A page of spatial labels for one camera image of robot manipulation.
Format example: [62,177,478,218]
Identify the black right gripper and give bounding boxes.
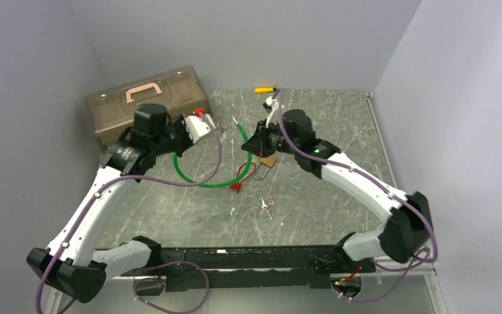
[243,118,300,158]

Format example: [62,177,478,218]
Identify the green cable lock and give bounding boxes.
[172,115,254,190]

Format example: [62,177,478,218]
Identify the brass padlock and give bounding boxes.
[253,155,277,180]

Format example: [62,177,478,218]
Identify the bunch of small keys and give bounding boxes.
[261,197,275,220]

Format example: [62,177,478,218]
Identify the red cable padlock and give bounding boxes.
[229,162,257,193]

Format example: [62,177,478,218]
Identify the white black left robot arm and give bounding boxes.
[27,103,216,313]

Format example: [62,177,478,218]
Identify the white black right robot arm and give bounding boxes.
[241,109,435,271]

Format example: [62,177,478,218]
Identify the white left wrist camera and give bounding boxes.
[183,108,216,144]

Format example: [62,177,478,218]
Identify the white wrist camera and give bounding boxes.
[183,108,216,144]
[263,96,280,128]

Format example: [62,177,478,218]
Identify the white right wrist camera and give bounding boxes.
[263,96,280,128]

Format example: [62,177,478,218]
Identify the yellow handled screwdriver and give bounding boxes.
[254,87,278,94]

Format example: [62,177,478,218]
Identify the brown translucent toolbox pink handle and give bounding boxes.
[84,65,212,148]

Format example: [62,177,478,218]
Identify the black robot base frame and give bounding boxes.
[126,245,375,292]

